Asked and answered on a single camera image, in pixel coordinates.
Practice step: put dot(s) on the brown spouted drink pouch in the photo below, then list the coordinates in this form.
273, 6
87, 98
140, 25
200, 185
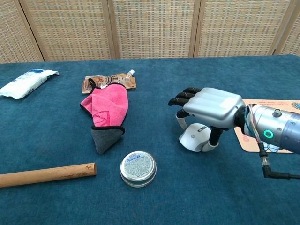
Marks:
112, 79

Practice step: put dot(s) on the wooden round stick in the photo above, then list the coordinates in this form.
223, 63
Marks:
47, 174

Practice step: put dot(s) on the white computer mouse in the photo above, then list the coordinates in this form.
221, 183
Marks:
193, 138

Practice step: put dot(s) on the woven bamboo folding screen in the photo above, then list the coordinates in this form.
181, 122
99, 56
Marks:
152, 28

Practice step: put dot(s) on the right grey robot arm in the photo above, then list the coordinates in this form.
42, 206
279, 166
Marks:
281, 126

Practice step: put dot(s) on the blue felt table cover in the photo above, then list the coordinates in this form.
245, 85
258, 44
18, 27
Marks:
152, 112

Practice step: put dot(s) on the cartoon girl mouse pad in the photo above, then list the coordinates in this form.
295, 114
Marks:
248, 143

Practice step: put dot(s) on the pink and grey microfibre cloth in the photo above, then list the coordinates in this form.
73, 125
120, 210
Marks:
110, 103

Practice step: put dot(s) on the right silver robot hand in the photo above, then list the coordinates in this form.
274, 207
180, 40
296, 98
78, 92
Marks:
213, 105

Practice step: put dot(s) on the round metal tin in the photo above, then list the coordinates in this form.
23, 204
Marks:
138, 167

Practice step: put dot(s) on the white plastic tissue packet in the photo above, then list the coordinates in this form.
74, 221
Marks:
23, 84

